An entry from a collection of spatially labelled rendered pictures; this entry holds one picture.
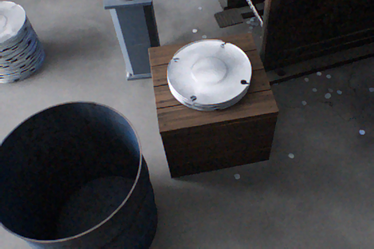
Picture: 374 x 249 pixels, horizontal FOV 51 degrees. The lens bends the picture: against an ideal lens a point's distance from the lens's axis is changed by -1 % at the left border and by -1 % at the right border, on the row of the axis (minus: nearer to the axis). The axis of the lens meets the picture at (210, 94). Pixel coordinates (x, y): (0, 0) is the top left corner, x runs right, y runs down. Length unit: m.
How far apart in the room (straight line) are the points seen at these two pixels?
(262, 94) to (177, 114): 0.30
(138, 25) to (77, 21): 0.66
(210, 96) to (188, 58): 0.19
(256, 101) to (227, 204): 0.43
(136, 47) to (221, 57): 0.47
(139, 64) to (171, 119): 0.57
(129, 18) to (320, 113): 0.90
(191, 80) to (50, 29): 1.10
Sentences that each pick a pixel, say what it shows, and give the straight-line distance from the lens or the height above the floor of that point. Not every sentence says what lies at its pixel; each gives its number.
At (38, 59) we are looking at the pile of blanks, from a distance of 2.07.
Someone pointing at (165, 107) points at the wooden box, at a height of 0.35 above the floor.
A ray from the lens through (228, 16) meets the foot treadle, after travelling 1.90.
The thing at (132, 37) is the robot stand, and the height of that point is 0.26.
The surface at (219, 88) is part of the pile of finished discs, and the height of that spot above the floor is 0.39.
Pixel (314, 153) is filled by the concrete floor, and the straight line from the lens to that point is 1.68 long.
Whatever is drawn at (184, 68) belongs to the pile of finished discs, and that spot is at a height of 0.39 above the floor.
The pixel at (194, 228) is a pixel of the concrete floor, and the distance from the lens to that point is 1.52.
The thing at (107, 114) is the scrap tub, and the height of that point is 0.44.
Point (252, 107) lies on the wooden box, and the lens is 1.33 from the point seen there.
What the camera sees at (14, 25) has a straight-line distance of 1.97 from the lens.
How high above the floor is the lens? 1.45
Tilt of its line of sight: 53 degrees down
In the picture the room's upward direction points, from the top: 2 degrees counter-clockwise
